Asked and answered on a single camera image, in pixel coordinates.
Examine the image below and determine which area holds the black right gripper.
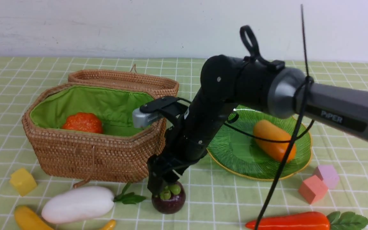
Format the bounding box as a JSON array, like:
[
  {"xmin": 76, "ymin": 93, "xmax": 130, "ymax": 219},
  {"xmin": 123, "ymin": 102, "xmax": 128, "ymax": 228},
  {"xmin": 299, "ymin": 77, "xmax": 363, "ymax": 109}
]
[{"xmin": 147, "ymin": 154, "xmax": 200, "ymax": 195}]

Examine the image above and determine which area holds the dark purple mangosteen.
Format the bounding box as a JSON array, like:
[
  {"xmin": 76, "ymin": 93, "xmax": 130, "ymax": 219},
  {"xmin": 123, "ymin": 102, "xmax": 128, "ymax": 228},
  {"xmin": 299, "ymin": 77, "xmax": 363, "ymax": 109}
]
[{"xmin": 151, "ymin": 181, "xmax": 186, "ymax": 214}]

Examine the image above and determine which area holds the orange yellow mango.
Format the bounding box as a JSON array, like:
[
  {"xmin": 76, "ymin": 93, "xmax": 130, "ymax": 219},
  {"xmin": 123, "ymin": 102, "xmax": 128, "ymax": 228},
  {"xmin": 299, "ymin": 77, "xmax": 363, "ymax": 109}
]
[{"xmin": 253, "ymin": 119, "xmax": 297, "ymax": 163}]

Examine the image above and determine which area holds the orange toy pumpkin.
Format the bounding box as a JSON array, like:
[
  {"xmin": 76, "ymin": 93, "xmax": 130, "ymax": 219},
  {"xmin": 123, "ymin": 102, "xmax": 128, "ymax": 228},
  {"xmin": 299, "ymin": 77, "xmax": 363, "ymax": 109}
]
[{"xmin": 61, "ymin": 112, "xmax": 103, "ymax": 134}]

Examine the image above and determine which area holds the white radish with leaves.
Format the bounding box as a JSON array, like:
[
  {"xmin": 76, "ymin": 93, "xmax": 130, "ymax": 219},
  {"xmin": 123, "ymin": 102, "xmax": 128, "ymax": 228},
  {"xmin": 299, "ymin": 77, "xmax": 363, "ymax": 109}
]
[{"xmin": 41, "ymin": 184, "xmax": 146, "ymax": 224}]

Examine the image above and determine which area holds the yellow banana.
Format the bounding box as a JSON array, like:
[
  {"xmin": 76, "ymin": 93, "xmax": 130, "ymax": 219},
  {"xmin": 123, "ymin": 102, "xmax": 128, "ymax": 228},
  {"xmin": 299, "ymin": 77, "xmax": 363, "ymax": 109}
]
[{"xmin": 14, "ymin": 205, "xmax": 112, "ymax": 230}]

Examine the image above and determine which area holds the red carrot with leaves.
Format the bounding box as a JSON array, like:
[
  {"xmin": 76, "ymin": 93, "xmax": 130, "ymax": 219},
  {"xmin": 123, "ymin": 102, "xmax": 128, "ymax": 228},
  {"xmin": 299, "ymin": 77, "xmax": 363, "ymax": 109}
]
[{"xmin": 245, "ymin": 211, "xmax": 368, "ymax": 230}]

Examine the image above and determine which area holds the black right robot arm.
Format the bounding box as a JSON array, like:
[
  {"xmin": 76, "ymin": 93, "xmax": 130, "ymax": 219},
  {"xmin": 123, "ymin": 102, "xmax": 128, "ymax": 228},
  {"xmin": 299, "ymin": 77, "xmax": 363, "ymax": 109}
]
[{"xmin": 140, "ymin": 25, "xmax": 368, "ymax": 195}]

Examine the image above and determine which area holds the woven rattan basket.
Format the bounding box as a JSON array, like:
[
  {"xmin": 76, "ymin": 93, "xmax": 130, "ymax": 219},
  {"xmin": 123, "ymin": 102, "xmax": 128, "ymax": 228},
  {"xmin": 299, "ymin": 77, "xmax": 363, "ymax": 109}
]
[{"xmin": 22, "ymin": 82, "xmax": 166, "ymax": 182}]

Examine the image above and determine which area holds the green glass leaf plate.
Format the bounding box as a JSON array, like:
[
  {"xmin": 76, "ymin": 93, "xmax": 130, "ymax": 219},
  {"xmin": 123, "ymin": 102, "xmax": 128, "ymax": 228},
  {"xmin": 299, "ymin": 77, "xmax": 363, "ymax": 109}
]
[{"xmin": 208, "ymin": 106, "xmax": 296, "ymax": 181}]

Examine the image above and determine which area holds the woven rattan basket lid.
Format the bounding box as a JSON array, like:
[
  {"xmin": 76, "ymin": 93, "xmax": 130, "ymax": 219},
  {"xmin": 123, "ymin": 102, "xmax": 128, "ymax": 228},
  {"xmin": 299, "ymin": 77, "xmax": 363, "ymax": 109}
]
[{"xmin": 67, "ymin": 66, "xmax": 179, "ymax": 103}]

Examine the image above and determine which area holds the pink foam cube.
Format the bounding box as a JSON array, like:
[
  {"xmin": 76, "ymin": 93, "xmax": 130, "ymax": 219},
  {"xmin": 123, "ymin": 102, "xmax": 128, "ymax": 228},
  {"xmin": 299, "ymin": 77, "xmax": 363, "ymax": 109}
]
[{"xmin": 298, "ymin": 175, "xmax": 328, "ymax": 205}]

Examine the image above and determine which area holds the purple foam cube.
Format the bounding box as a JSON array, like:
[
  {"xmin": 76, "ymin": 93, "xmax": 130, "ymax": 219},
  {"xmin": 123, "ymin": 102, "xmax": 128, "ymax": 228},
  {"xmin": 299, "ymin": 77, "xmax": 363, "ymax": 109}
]
[{"xmin": 313, "ymin": 164, "xmax": 340, "ymax": 189}]

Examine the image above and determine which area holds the yellow foam cube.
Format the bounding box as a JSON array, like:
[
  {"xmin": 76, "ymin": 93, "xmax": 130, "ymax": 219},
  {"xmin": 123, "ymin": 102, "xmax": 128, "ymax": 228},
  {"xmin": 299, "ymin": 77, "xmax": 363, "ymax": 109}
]
[{"xmin": 9, "ymin": 168, "xmax": 37, "ymax": 197}]

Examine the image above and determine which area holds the green checkered tablecloth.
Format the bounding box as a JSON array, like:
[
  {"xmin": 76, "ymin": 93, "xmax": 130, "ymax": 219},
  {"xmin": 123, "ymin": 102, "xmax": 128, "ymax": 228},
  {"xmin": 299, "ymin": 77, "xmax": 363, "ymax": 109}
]
[{"xmin": 0, "ymin": 57, "xmax": 368, "ymax": 230}]

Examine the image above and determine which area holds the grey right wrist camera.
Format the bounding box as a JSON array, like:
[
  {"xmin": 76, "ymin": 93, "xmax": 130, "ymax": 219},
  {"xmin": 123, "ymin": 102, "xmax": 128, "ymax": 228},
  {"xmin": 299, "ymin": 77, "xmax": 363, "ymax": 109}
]
[{"xmin": 132, "ymin": 96, "xmax": 188, "ymax": 129}]

